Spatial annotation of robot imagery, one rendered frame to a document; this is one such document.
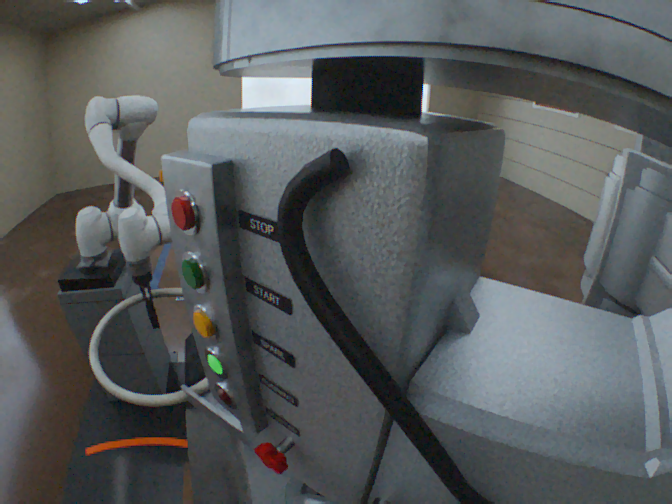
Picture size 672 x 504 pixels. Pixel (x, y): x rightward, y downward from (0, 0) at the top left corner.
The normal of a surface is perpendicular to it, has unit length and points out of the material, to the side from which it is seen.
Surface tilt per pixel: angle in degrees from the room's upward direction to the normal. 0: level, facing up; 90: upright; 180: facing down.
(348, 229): 90
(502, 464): 90
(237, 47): 90
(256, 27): 90
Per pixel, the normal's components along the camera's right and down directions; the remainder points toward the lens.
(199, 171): -0.59, 0.34
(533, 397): -0.03, -0.91
